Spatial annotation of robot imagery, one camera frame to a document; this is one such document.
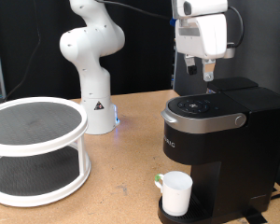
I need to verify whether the black camera cable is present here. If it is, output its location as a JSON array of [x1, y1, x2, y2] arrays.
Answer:
[[96, 0, 245, 49]]

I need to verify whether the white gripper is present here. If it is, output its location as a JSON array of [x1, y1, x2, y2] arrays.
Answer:
[[171, 0, 229, 83]]

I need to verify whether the dark grey partition panel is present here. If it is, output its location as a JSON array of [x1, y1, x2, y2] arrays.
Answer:
[[173, 0, 280, 195]]

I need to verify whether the black hanging cable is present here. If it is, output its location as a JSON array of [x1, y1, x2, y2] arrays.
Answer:
[[4, 0, 42, 101]]

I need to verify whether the white two-tier turntable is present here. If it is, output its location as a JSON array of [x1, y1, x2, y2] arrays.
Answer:
[[0, 96, 92, 208]]

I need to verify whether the black drip tray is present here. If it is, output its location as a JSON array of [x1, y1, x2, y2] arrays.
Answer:
[[157, 189, 211, 224]]

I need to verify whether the perforated metal upright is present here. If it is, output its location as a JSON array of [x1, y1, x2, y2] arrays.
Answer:
[[171, 49, 179, 90]]

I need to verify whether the black backdrop curtain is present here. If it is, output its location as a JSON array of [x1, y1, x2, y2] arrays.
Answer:
[[0, 0, 178, 101]]

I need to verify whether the white mug with green tape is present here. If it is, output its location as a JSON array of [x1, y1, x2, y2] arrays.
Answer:
[[154, 170, 194, 217]]

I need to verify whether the black Keurig coffee machine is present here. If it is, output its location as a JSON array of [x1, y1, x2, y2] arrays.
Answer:
[[157, 77, 280, 224]]

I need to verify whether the black water reservoir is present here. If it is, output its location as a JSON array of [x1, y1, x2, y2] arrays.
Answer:
[[205, 77, 259, 94]]

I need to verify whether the Keurig lid with silver handle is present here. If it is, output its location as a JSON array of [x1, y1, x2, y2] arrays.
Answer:
[[161, 92, 251, 135]]

